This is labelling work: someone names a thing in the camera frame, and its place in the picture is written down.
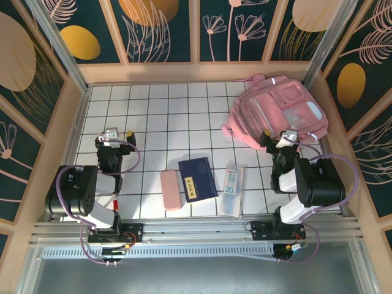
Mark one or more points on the dark panel with yellow oval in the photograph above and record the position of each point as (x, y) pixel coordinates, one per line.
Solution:
(101, 18)

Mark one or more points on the pink backpack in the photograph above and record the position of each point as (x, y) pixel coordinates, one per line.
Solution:
(269, 107)

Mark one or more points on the dark panel with pink flowers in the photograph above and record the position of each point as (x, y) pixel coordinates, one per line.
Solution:
(220, 46)

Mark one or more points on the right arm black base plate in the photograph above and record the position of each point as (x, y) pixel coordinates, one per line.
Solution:
(258, 229)

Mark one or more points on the dark panel with beige circle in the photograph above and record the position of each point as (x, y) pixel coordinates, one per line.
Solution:
(288, 36)

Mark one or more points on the dark panel orange circle leaves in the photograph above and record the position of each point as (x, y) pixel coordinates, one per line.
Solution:
(180, 36)

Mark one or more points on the dark side panel yellow oval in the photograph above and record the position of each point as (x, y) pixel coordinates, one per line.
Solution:
(367, 76)

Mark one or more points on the dark side panel beige circle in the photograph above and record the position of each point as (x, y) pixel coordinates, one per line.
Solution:
(18, 46)

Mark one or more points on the pink pencil case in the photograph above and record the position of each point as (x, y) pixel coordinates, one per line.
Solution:
(170, 190)

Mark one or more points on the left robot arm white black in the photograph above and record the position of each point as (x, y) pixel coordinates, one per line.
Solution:
(73, 190)

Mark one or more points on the clear plastic ruler set packet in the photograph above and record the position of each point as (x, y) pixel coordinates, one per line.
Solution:
(232, 190)

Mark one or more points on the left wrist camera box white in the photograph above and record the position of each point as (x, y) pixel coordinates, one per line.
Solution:
(111, 133)

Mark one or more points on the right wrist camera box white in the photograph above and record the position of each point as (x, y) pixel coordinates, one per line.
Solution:
(288, 136)

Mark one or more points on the white pen with red cap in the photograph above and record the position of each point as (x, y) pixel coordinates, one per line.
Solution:
(115, 204)

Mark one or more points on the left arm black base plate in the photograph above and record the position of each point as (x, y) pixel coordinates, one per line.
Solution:
(136, 229)

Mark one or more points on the dark side panel pink flower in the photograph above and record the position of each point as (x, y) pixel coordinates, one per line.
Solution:
(18, 171)

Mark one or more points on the aluminium corner post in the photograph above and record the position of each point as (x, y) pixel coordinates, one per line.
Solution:
(63, 52)
(327, 46)

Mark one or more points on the dark side panel pink leaves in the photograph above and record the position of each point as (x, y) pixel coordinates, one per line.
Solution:
(376, 168)

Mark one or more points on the aluminium side rail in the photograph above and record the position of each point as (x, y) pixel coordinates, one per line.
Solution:
(81, 116)
(325, 144)

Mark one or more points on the aluminium front rail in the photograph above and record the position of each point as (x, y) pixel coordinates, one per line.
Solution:
(196, 228)

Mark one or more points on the dark blue notebook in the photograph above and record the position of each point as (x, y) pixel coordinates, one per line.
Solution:
(197, 177)

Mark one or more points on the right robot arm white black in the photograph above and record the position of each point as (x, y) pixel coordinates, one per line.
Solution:
(321, 183)

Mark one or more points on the grey metal shelf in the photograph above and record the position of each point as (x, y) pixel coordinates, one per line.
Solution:
(196, 275)

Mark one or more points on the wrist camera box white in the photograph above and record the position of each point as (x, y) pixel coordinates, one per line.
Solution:
(288, 136)
(111, 133)

